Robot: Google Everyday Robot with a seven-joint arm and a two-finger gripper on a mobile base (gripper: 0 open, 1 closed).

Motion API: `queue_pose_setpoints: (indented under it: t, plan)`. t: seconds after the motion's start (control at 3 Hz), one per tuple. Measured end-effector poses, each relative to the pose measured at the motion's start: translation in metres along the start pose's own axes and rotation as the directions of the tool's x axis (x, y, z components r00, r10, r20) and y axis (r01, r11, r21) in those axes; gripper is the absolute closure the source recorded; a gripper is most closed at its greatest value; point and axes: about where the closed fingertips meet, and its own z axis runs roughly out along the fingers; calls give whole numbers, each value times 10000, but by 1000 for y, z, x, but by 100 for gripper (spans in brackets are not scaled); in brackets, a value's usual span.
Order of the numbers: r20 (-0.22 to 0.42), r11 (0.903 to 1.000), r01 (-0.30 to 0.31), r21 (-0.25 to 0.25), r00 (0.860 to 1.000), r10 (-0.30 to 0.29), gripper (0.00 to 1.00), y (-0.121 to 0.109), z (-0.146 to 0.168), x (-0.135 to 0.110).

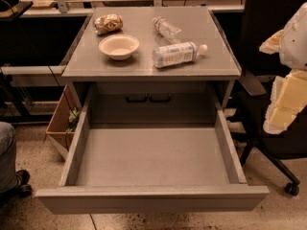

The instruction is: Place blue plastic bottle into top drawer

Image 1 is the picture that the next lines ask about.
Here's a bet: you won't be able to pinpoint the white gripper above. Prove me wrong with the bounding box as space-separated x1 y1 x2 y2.
259 3 307 134

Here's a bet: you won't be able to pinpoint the blue label plastic bottle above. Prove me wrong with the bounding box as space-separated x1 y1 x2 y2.
153 41 208 68

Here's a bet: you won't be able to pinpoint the clear crumpled plastic bottle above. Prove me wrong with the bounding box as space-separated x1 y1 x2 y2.
153 16 182 44

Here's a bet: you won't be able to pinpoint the grey cabinet with top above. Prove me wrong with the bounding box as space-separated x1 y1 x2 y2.
63 7 241 115

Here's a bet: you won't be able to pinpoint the grey open top drawer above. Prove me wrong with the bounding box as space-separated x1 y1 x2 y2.
36 91 269 214

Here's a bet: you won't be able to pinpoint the black office chair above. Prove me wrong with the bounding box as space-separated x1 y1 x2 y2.
229 0 307 196

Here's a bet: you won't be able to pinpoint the white paper bowl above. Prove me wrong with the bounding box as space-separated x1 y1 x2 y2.
99 34 139 60

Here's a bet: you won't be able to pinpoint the cardboard box with trash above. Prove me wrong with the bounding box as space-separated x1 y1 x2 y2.
46 85 77 159

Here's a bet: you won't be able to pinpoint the black shoe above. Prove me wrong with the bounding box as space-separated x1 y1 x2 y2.
16 170 32 197

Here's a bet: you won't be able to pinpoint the person leg in jeans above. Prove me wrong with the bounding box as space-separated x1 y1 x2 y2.
0 122 17 194

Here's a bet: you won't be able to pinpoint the black drawer handles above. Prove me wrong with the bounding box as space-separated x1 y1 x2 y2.
126 93 172 103

